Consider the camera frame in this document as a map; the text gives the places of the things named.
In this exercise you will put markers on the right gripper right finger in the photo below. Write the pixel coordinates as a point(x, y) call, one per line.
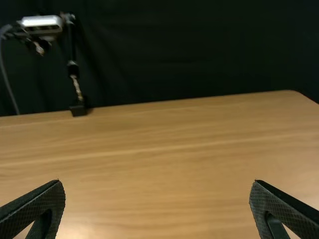
point(264, 201)

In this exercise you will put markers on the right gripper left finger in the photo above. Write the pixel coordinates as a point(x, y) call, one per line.
point(47, 199)

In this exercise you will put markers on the black clamp stand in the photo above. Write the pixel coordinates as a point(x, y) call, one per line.
point(79, 110)

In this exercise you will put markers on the silver camera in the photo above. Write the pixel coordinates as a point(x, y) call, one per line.
point(40, 23)

